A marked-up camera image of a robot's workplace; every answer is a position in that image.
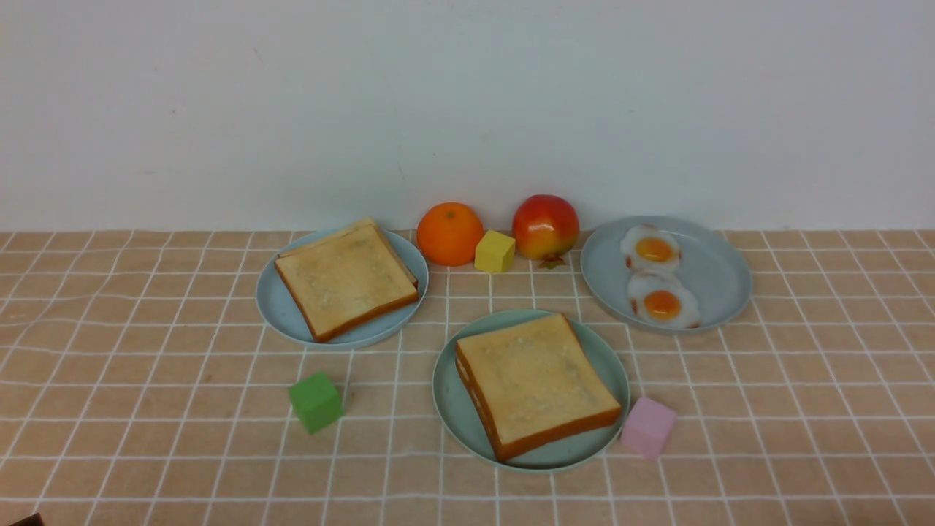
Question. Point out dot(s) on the toast slice top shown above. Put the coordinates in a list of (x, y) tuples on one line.
[(536, 383)]

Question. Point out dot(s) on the toast slice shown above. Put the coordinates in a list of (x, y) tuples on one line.
[(461, 420), (345, 279), (536, 383)]

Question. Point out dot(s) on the fried egg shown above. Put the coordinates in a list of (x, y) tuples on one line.
[(470, 385), (645, 247), (660, 298)]

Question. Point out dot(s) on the toast slice bottom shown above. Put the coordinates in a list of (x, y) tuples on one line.
[(461, 420)]

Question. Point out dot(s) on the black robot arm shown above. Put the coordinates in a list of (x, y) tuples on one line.
[(32, 520)]

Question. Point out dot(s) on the yellow foam cube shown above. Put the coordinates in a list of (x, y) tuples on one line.
[(495, 253)]

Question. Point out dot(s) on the orange fruit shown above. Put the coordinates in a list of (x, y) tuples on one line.
[(449, 233)]

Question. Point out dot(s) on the red yellow apple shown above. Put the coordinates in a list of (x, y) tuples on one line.
[(545, 228)]

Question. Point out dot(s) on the toast slice on plate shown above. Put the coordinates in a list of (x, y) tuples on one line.
[(345, 279)]

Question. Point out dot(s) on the green centre plate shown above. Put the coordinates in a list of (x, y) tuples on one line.
[(603, 358)]

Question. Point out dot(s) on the fried egg front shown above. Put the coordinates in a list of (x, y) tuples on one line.
[(660, 298)]

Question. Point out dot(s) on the blue plate with bread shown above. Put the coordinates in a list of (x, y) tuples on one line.
[(279, 310)]

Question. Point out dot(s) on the green foam cube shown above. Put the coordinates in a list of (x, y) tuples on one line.
[(316, 402)]

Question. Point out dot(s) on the pink foam cube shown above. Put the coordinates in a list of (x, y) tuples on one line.
[(647, 428)]

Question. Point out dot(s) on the grey plate with eggs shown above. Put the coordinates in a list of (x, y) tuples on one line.
[(710, 267)]

